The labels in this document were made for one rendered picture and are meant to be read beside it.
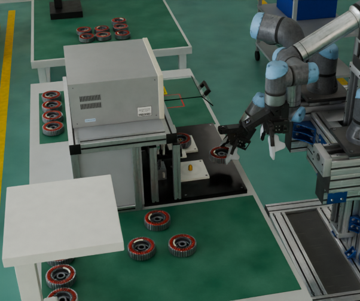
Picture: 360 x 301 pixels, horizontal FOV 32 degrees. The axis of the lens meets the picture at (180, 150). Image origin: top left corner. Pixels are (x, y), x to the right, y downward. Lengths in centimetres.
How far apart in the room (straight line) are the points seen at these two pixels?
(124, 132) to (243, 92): 296
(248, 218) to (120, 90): 77
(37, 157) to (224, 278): 125
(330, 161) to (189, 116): 105
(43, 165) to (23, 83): 276
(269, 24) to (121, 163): 85
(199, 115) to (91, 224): 165
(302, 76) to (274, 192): 199
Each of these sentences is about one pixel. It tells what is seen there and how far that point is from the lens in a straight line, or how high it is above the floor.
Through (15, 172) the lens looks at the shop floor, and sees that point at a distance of 453.
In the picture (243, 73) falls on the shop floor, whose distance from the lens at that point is 579.
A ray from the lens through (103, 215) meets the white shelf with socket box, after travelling 197.
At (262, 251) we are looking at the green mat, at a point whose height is 75.
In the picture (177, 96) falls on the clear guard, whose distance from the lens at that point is 297.
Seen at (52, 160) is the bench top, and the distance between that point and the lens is 316.
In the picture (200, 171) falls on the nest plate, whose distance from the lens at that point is 292.
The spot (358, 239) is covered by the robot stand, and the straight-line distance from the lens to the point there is 331.
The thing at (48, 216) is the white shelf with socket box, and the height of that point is 121.
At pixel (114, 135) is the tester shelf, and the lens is 257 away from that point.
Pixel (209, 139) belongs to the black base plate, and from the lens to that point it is 320.
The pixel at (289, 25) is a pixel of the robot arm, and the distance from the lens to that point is 268.
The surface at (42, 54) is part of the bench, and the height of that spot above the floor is 75.
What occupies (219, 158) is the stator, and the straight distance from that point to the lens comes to 288.
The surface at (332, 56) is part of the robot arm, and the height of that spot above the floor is 123.
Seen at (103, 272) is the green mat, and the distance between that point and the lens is 245.
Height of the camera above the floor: 239
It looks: 31 degrees down
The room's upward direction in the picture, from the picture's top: 1 degrees counter-clockwise
